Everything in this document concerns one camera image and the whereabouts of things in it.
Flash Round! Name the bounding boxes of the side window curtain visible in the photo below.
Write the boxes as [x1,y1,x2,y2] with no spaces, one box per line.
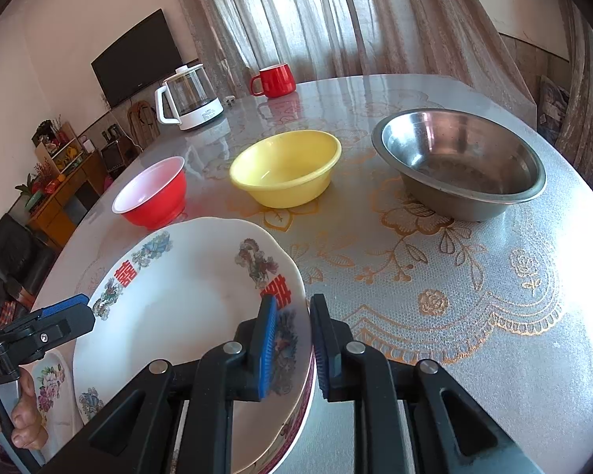
[555,0,593,181]

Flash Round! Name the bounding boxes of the yellow plastic bowl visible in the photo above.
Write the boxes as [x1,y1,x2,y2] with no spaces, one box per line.
[229,130,342,209]

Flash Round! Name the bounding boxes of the stainless steel bowl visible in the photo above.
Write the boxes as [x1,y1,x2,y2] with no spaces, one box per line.
[372,108,546,222]

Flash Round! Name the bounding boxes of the wooden cabinet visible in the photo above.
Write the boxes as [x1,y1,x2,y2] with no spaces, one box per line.
[26,152,107,252]

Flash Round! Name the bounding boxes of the black wall television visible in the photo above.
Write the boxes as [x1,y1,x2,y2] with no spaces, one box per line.
[91,10,183,108]

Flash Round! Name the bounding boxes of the beige lace curtain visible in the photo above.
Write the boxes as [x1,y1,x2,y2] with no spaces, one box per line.
[179,0,536,124]

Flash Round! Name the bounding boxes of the lace patterned tablecloth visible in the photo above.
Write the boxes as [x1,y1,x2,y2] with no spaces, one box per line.
[37,75,593,473]

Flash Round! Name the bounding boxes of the person left hand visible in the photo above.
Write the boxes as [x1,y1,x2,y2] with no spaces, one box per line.
[0,368,48,450]

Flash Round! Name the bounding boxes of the white glass electric kettle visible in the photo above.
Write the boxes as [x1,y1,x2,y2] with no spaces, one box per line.
[155,63,224,131]

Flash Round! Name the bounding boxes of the red plastic bowl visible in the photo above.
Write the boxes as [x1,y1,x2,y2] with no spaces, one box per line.
[112,156,187,230]

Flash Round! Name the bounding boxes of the small white floral plate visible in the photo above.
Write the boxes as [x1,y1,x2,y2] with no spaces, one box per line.
[30,352,83,460]

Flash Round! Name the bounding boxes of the red mug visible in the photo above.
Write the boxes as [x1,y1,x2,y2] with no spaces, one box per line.
[249,63,297,98]

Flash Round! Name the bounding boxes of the white plate red characters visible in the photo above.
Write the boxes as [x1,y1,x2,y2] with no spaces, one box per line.
[72,217,312,473]

